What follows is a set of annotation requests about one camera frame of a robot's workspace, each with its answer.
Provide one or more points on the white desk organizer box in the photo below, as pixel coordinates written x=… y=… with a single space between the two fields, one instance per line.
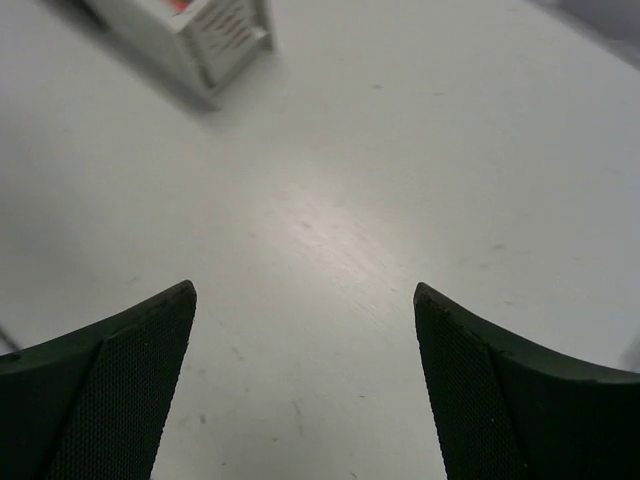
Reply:
x=195 y=54

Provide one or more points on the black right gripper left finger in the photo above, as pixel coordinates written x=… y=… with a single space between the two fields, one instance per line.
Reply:
x=93 y=403

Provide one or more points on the orange-pink highlighter pen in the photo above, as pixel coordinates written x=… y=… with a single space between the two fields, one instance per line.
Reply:
x=180 y=5

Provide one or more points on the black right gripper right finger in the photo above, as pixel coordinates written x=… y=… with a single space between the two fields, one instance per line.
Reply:
x=505 y=407

